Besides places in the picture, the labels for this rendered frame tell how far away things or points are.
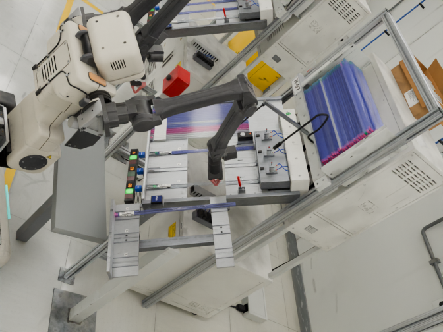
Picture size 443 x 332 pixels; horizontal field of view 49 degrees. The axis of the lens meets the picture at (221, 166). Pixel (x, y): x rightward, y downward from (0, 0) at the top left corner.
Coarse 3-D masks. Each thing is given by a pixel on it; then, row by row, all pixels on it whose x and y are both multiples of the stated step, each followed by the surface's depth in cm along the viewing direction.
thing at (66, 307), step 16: (144, 256) 213; (160, 256) 206; (144, 272) 214; (112, 288) 224; (128, 288) 224; (64, 304) 247; (80, 304) 240; (96, 304) 233; (64, 320) 242; (80, 320) 245
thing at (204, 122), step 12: (204, 108) 264; (216, 108) 263; (228, 108) 263; (168, 120) 258; (180, 120) 258; (192, 120) 257; (204, 120) 257; (216, 120) 257; (156, 132) 252; (168, 132) 252; (180, 132) 251; (192, 132) 251; (204, 132) 250
